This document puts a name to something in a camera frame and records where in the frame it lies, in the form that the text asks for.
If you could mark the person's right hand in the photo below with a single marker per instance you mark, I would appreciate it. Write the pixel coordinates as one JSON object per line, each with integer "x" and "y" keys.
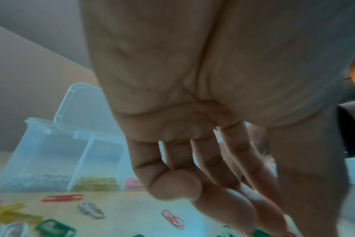
{"x": 258, "y": 138}

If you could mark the person's left hand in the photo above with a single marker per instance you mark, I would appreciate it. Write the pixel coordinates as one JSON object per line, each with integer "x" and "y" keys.
{"x": 209, "y": 57}

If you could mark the heap of pink paper clips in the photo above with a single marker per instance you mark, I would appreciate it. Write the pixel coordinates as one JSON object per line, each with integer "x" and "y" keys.
{"x": 134, "y": 184}

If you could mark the heap of yellow paper clips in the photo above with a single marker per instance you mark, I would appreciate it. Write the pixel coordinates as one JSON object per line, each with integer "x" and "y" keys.
{"x": 95, "y": 182}

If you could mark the clear plastic compartment box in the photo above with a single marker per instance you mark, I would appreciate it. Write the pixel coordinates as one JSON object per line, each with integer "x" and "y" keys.
{"x": 48, "y": 150}

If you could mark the heap of white paper clips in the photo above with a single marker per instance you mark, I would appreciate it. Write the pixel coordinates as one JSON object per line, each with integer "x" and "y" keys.
{"x": 34, "y": 181}

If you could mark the pile of coloured paper clips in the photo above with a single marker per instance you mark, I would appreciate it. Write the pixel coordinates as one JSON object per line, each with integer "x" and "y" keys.
{"x": 54, "y": 228}

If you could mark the black right wristband white markers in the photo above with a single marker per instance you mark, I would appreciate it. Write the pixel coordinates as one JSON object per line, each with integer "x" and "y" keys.
{"x": 348, "y": 132}

